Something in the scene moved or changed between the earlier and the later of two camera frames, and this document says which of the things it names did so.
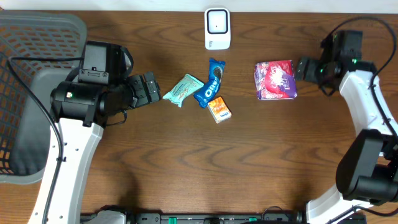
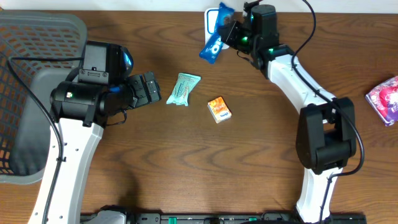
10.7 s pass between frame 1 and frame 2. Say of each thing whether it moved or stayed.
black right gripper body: moved
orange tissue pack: stayed
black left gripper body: stayed
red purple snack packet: moved
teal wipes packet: moved
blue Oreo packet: moved
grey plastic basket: stayed
